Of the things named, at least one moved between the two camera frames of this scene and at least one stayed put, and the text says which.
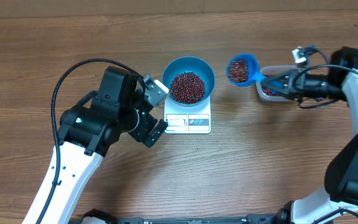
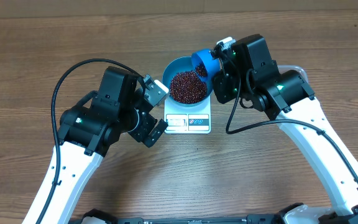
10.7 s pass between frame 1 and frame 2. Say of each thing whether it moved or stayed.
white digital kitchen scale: stayed
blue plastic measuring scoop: moved
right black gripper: moved
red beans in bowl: stayed
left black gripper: stayed
